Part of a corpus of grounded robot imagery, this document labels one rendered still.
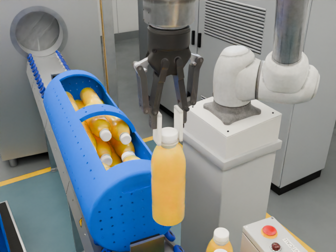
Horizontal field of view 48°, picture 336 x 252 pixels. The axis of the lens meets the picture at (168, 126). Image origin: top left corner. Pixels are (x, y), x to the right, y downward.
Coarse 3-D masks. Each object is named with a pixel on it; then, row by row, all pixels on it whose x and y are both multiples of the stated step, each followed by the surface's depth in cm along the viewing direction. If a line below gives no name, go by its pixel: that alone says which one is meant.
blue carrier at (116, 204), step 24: (72, 72) 169; (48, 96) 163; (72, 120) 135; (72, 144) 126; (144, 144) 136; (72, 168) 120; (96, 168) 108; (120, 168) 104; (144, 168) 104; (96, 192) 102; (120, 192) 103; (144, 192) 106; (96, 216) 103; (120, 216) 106; (144, 216) 110; (96, 240) 107; (120, 240) 110
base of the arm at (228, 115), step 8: (208, 104) 162; (216, 104) 156; (248, 104) 155; (216, 112) 157; (224, 112) 154; (232, 112) 153; (240, 112) 154; (248, 112) 155; (256, 112) 157; (224, 120) 152; (232, 120) 152
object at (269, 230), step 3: (267, 225) 102; (270, 225) 102; (264, 228) 101; (267, 228) 101; (270, 228) 101; (273, 228) 101; (264, 231) 100; (267, 231) 100; (270, 231) 100; (273, 231) 100; (267, 234) 99; (270, 234) 99; (273, 234) 99
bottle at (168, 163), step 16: (176, 144) 78; (160, 160) 77; (176, 160) 77; (160, 176) 78; (176, 176) 78; (160, 192) 80; (176, 192) 80; (160, 208) 82; (176, 208) 82; (160, 224) 84
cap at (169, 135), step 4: (164, 128) 78; (168, 128) 78; (172, 128) 78; (164, 132) 76; (168, 132) 76; (172, 132) 76; (176, 132) 76; (164, 136) 75; (168, 136) 75; (172, 136) 75; (176, 136) 76; (164, 140) 76; (168, 140) 75; (172, 140) 76; (176, 140) 77
